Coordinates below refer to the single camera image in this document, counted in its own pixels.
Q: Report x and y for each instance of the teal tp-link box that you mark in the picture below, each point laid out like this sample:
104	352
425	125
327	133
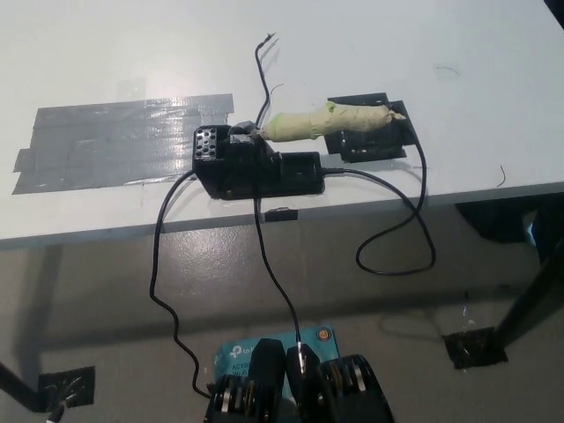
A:
238	352

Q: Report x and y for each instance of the black robot torso blocks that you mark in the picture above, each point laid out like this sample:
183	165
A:
269	376

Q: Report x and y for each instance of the small black tape strip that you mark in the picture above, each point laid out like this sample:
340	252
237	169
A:
282	215

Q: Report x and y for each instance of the tape-wrapped soldering iron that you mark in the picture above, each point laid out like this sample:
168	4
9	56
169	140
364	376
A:
335	121

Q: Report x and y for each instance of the black soldering station base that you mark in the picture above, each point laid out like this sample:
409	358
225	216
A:
255	176

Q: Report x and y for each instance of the dark object under table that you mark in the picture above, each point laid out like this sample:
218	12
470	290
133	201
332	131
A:
493	224

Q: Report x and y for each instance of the black table leg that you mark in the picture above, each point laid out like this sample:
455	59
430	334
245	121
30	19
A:
529	295
17	385

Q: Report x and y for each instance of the grey duct tape patch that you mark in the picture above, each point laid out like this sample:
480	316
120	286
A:
110	141

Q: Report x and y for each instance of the square black tape patch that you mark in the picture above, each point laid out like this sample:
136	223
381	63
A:
370	147

